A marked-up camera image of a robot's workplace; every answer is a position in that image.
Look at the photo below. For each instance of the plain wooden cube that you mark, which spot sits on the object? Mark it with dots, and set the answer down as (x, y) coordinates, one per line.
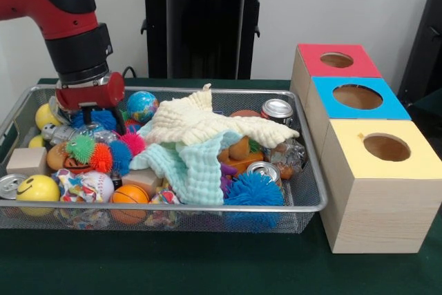
(26, 162)

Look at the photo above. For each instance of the small white baseball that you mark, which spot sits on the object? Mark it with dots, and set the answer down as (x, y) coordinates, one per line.
(103, 184)

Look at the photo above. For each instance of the blue green globe ball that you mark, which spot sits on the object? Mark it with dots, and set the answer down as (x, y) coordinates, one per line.
(142, 105)

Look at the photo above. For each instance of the cream waffle cloth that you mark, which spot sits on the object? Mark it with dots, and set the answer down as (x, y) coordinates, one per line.
(193, 122)

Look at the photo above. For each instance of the toy hamburger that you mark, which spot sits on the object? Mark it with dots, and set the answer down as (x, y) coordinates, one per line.
(55, 158)

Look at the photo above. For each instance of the small orange basketball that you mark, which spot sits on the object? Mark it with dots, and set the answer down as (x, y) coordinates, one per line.
(130, 195)

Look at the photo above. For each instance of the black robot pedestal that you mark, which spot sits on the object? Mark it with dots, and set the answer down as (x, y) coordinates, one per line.
(207, 32)

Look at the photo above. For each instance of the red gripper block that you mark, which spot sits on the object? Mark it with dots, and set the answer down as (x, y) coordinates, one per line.
(93, 96)

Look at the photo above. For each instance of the wooden box with three holes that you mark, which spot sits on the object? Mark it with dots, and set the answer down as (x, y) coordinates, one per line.
(380, 205)

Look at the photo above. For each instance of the blue furry monster toy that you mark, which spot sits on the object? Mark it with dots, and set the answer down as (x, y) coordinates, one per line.
(253, 189)

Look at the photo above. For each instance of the dark green side table cloth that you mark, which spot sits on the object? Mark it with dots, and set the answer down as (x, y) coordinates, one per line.
(426, 115)

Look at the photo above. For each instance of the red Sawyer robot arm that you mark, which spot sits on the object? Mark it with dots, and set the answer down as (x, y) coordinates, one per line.
(62, 5)

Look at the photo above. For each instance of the clear packet of orange snacks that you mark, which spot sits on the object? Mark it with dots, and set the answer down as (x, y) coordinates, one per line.
(288, 160)

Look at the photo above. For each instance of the blue spiky rubber ball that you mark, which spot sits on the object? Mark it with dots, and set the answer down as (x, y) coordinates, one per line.
(103, 119)

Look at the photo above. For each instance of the mint waffle cloth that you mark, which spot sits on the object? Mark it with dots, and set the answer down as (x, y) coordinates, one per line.
(200, 174)

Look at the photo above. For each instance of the yellow smiley ball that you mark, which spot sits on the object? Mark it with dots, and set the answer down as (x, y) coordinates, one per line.
(38, 188)

